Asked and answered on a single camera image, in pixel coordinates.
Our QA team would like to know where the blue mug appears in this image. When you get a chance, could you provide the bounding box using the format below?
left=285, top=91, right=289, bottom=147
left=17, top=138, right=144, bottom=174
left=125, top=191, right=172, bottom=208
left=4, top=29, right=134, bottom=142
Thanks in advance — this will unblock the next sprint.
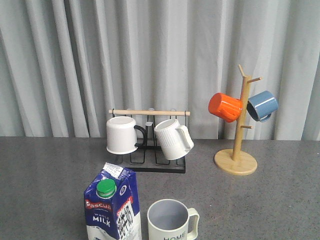
left=246, top=91, right=279, bottom=122

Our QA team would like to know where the white ribbed mug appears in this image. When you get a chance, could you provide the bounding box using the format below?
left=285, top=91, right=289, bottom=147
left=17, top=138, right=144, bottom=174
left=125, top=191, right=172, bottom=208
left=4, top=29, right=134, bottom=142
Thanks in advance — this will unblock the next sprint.
left=154, top=119, right=194, bottom=160

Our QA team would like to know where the wooden mug tree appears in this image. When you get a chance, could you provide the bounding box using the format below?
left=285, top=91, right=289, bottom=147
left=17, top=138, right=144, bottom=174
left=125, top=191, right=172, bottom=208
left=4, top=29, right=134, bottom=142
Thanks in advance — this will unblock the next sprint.
left=214, top=64, right=262, bottom=176

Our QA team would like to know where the grey curtain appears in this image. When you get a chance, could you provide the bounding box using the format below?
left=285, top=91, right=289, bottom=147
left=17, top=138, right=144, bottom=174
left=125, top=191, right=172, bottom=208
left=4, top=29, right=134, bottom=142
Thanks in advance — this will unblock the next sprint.
left=0, top=0, right=320, bottom=141

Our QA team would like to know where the cream mug with grey interior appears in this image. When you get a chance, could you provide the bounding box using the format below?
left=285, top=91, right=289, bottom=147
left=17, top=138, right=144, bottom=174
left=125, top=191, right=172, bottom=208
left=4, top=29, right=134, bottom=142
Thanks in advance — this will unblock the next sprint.
left=147, top=199, right=200, bottom=240

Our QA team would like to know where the orange mug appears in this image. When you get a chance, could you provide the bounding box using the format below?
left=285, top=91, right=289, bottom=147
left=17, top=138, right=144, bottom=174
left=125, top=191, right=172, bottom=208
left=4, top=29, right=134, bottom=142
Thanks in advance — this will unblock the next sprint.
left=208, top=92, right=243, bottom=123

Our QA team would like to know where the black wire mug rack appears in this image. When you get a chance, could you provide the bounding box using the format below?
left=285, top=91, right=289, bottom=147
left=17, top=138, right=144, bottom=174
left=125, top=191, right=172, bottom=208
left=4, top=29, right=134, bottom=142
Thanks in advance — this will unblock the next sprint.
left=109, top=108, right=191, bottom=174

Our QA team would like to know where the blue white milk carton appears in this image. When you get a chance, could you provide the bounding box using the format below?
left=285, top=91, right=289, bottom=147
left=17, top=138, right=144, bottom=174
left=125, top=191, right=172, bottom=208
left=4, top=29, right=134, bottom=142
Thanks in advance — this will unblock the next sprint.
left=84, top=163, right=142, bottom=240

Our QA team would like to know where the white mug with black handle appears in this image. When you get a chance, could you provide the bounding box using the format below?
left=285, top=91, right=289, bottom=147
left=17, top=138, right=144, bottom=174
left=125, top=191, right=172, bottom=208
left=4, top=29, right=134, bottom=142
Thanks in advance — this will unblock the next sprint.
left=106, top=116, right=147, bottom=155

